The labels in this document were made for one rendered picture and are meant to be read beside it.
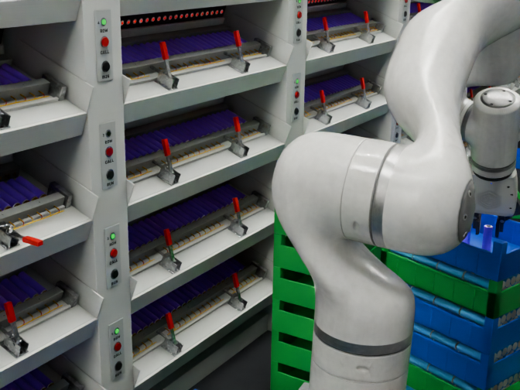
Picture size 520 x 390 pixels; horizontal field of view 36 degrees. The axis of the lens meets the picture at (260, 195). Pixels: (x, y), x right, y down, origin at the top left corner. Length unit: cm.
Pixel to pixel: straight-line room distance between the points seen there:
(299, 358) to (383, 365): 93
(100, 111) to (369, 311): 71
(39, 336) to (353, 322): 72
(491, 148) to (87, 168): 73
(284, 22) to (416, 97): 106
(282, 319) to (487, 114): 70
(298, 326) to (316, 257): 93
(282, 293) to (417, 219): 101
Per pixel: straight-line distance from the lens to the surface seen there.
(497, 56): 139
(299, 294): 181
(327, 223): 90
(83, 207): 149
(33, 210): 144
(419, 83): 96
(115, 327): 160
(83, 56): 142
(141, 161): 167
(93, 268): 152
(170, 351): 182
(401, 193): 86
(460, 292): 169
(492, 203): 163
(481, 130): 151
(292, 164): 91
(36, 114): 138
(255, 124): 201
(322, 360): 98
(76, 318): 155
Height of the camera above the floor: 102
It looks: 18 degrees down
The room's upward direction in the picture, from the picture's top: 1 degrees clockwise
